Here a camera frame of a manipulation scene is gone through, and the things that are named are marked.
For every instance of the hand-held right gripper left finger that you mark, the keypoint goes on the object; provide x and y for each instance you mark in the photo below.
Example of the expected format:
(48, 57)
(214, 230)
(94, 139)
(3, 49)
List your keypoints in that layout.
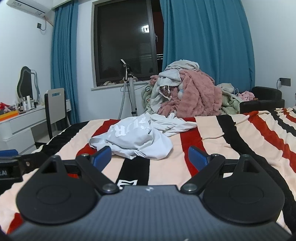
(103, 157)

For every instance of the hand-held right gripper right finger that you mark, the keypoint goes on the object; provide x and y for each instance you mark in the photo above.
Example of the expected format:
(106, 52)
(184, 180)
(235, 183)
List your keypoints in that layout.
(196, 158)

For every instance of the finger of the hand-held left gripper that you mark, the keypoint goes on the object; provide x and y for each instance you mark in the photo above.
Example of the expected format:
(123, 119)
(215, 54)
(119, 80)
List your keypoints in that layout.
(27, 163)

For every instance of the white t-shirt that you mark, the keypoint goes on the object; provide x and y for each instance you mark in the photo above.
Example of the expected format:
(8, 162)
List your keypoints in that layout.
(138, 139)

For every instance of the white dressing table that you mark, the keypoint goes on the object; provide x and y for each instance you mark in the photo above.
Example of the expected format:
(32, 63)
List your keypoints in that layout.
(20, 129)

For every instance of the red black cream striped blanket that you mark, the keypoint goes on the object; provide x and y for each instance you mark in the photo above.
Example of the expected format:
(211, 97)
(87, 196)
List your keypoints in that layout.
(231, 139)

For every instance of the orange box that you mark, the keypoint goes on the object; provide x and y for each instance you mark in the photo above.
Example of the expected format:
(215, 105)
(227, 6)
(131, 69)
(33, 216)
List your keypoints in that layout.
(9, 115)

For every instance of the pink fleece blanket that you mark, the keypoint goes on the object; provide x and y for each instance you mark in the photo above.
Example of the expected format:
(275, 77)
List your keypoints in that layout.
(198, 97)

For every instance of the grey black chair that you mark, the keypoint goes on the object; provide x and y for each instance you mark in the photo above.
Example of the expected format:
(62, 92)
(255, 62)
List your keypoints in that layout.
(55, 106)

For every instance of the pale green cloth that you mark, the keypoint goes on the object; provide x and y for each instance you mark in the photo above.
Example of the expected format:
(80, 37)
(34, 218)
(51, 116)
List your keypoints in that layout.
(229, 97)

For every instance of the silver tripod stand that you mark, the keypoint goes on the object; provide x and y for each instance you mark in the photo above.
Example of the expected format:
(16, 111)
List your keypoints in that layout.
(130, 92)

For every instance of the green printed blanket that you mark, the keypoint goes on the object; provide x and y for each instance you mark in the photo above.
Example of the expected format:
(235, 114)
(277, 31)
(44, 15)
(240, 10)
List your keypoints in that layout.
(148, 95)

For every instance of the wavy vanity mirror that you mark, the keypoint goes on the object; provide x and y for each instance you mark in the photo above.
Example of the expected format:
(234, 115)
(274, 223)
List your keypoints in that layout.
(26, 83)

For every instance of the small pink cloth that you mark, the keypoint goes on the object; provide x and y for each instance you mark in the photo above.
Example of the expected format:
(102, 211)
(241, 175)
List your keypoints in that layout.
(246, 95)

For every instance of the grey hoodie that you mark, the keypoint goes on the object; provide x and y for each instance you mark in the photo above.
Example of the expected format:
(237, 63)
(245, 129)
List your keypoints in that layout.
(167, 77)

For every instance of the black armchair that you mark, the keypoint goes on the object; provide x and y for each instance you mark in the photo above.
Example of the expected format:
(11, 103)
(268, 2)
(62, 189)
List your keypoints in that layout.
(266, 97)

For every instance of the narrow blue curtain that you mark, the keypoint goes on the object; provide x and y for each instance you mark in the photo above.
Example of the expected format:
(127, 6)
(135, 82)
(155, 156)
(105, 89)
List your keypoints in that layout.
(64, 69)

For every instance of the cream garment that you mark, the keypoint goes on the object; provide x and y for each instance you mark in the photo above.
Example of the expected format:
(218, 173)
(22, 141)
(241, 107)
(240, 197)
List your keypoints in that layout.
(182, 63)

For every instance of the dark window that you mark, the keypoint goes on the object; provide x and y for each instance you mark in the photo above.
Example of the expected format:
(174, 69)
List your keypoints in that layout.
(122, 41)

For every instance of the wide blue curtain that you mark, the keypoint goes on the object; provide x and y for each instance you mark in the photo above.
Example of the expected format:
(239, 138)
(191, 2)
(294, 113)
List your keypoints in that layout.
(208, 34)

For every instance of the white air conditioner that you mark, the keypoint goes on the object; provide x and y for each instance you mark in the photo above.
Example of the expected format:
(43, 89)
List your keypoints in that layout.
(25, 5)

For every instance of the black wall socket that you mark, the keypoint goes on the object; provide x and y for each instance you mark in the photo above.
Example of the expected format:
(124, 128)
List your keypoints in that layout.
(285, 81)

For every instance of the black wall plug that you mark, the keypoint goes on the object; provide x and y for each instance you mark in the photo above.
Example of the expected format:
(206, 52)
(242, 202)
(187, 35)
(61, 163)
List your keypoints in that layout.
(38, 25)

